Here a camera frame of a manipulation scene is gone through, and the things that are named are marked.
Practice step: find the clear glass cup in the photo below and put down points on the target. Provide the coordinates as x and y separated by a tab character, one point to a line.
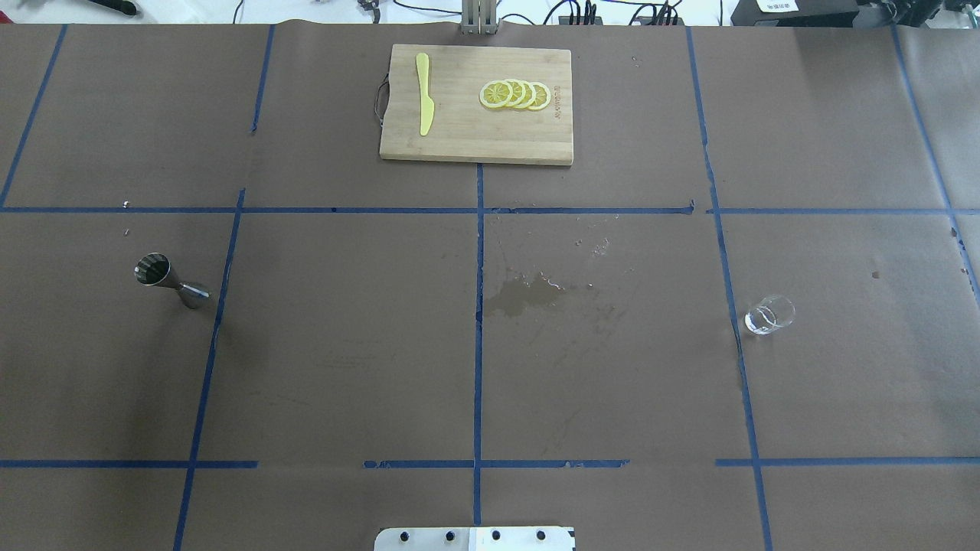
770	314

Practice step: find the steel double jigger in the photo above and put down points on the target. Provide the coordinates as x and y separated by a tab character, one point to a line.
155	270

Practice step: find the bamboo cutting board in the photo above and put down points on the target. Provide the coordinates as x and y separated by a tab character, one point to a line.
464	130

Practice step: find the yellow plastic knife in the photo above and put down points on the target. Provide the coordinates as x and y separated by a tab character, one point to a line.
427	104

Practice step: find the black box device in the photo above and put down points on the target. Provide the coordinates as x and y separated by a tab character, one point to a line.
795	14

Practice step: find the black hand tool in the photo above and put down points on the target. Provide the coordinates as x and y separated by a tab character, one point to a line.
124	7

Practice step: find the aluminium frame post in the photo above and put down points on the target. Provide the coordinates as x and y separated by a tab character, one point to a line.
479	17

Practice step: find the white pedestal column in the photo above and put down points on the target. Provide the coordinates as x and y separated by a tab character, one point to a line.
477	538

